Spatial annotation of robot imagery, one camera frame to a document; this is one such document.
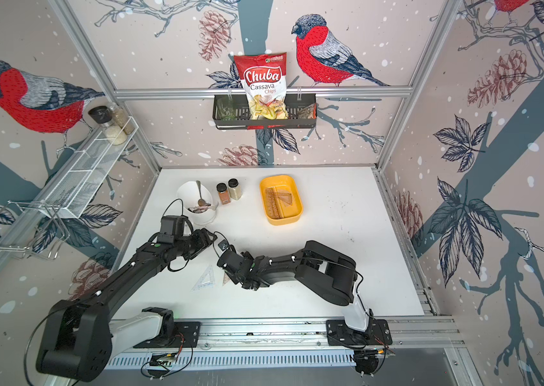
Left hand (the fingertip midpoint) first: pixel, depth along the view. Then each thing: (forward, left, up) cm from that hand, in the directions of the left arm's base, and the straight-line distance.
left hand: (216, 235), depth 86 cm
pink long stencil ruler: (+18, -20, -8) cm, 28 cm away
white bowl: (+18, +12, -4) cm, 22 cm away
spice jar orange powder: (+21, +1, -2) cm, 21 cm away
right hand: (-7, -7, -10) cm, 13 cm away
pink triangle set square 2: (-13, -4, -9) cm, 16 cm away
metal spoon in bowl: (+18, +10, -4) cm, 21 cm away
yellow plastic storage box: (+23, -24, -8) cm, 34 cm away
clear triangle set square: (-14, +3, -10) cm, 17 cm away
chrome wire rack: (-11, +41, +24) cm, 49 cm away
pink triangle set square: (+24, -27, -9) cm, 37 cm away
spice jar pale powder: (+24, -3, -2) cm, 24 cm away
